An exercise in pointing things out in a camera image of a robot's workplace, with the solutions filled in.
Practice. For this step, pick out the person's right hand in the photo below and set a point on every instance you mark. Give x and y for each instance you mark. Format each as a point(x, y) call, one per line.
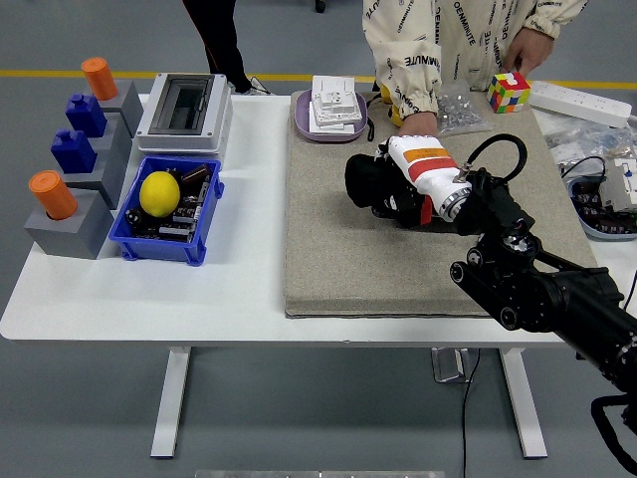
point(418, 124)

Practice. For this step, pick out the person's left hand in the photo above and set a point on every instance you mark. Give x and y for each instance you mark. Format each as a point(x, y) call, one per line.
point(527, 47)

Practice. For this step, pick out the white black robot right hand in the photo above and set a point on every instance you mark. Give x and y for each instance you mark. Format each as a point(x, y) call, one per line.
point(430, 167)

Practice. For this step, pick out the person's left forearm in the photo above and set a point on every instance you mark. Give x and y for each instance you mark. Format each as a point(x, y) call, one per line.
point(552, 15)

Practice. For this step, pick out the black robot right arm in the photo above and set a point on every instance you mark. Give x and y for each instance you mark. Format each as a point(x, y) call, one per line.
point(522, 289)

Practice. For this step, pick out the person's right forearm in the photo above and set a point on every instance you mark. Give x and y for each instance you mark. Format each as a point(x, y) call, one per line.
point(405, 74)

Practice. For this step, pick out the clear bag of screws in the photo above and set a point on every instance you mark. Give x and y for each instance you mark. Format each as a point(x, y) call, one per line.
point(460, 112)

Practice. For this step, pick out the yellow tool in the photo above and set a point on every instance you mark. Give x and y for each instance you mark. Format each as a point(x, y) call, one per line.
point(385, 94)

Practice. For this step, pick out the multicoloured puzzle cube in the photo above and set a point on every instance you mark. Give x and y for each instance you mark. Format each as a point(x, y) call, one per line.
point(507, 94)

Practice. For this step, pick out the person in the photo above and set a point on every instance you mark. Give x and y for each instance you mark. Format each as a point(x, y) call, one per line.
point(463, 30)
point(224, 40)

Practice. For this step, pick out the white power strip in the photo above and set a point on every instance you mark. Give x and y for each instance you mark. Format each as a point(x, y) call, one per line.
point(572, 99)

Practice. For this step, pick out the clear plastic bags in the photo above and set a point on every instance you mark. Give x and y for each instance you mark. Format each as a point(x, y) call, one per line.
point(582, 139)

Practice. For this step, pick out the purple oval tray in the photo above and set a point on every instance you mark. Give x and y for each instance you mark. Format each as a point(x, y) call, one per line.
point(302, 119)

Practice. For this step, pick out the grey-brown mat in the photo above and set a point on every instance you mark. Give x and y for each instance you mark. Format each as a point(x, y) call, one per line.
point(338, 269)

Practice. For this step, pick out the black chair caster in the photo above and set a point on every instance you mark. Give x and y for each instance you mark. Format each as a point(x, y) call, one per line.
point(320, 5)

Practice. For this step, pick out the white electrical device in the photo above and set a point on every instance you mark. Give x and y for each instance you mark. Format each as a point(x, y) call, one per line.
point(619, 186)

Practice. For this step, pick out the blue-grey tray with circuit boards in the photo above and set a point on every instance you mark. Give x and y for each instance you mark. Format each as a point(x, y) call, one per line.
point(589, 229)

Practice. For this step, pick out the silver box under table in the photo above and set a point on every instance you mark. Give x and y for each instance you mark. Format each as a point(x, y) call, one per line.
point(450, 366)

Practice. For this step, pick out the dark brown cylinder part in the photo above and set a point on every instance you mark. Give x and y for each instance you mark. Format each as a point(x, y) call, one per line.
point(195, 174)

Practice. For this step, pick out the white table leg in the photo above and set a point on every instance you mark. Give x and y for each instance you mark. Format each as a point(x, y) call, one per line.
point(525, 403)
point(169, 403)

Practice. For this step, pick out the yellow lemon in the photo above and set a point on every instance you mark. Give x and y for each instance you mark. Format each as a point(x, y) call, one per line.
point(159, 194)

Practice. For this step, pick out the blue plastic bin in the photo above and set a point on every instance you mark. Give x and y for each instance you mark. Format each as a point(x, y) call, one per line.
point(164, 249)

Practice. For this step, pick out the grey block base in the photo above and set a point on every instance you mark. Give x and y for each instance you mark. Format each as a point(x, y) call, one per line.
point(74, 239)
point(107, 184)
point(117, 142)
point(127, 102)

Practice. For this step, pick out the black round cap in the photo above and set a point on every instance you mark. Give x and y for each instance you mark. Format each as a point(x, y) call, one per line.
point(133, 216)

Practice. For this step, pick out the orange cylinder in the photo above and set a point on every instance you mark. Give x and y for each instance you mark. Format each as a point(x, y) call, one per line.
point(99, 79)
point(52, 196)

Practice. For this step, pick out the blue plastic block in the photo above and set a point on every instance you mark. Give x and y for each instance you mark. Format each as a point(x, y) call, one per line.
point(73, 152)
point(85, 117)

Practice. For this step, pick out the large white wall socket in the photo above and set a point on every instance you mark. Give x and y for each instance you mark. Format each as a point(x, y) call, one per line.
point(328, 122)

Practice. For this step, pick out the small white wall socket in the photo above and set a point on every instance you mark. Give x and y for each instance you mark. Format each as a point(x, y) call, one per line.
point(333, 92)

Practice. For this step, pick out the grey enclosure with clear lid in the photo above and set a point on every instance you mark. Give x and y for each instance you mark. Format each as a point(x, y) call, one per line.
point(184, 104)

